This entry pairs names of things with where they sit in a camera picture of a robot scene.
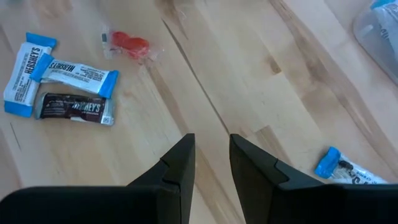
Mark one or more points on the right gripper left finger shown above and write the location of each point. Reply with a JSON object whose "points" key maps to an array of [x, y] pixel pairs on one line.
{"points": [[180, 174]]}

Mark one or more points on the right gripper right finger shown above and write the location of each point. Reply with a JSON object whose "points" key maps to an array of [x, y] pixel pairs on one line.
{"points": [[248, 174]]}

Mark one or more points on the blue white Hershey's candy bar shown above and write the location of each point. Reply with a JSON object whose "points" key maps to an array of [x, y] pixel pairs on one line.
{"points": [[388, 21], [77, 76], [342, 169], [21, 74]]}

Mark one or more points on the brown Hershey's chocolate bar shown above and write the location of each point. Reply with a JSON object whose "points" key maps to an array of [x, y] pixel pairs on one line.
{"points": [[74, 109]]}

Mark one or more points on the red gummy candy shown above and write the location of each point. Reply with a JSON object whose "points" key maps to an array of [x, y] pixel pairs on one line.
{"points": [[130, 45]]}

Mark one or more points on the clear plastic bin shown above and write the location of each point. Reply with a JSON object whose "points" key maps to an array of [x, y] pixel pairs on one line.
{"points": [[373, 43]]}

